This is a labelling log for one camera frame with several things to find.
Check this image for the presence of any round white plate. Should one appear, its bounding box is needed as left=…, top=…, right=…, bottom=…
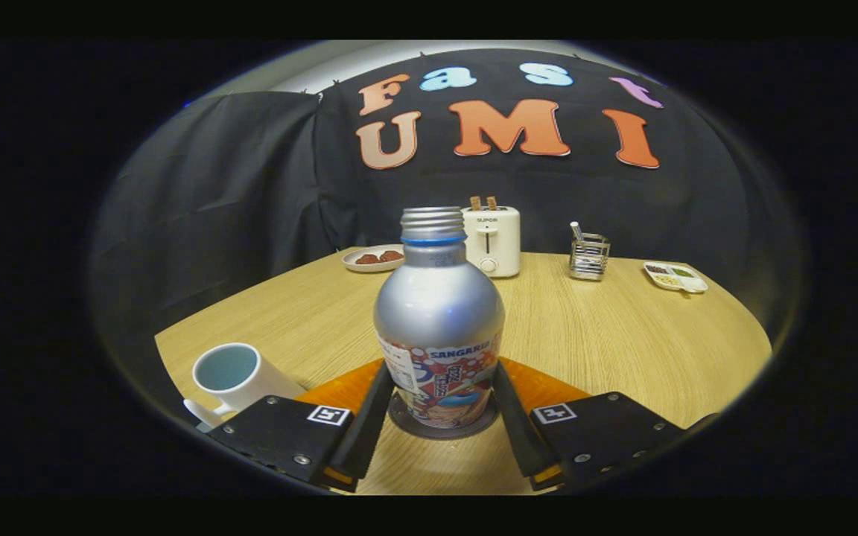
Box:
left=342, top=244, right=405, bottom=273

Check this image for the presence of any wooden table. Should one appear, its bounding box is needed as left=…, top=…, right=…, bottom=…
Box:
left=155, top=247, right=772, bottom=496

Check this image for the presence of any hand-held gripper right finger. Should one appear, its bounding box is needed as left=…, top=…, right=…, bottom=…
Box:
left=492, top=360, right=720, bottom=492

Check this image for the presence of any white divided snack tray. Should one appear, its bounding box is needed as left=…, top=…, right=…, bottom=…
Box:
left=643, top=261, right=709, bottom=294

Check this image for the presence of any white toaster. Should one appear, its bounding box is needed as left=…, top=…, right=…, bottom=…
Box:
left=461, top=206, right=521, bottom=278

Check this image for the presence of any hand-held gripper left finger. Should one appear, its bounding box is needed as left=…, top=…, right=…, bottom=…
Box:
left=209, top=360, right=396, bottom=494

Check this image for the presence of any white cup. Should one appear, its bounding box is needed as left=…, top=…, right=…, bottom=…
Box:
left=183, top=342, right=307, bottom=430

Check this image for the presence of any metal wire utensil holder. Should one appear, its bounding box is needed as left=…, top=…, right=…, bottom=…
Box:
left=569, top=233, right=611, bottom=281

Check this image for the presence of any dark brown round coaster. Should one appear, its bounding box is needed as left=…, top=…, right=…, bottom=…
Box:
left=387, top=391, right=501, bottom=440

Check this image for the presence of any silver juice bottle printed label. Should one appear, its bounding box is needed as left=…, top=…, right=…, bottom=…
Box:
left=372, top=207, right=506, bottom=430

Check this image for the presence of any black backdrop cloth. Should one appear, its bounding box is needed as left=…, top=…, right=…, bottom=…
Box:
left=90, top=48, right=802, bottom=358

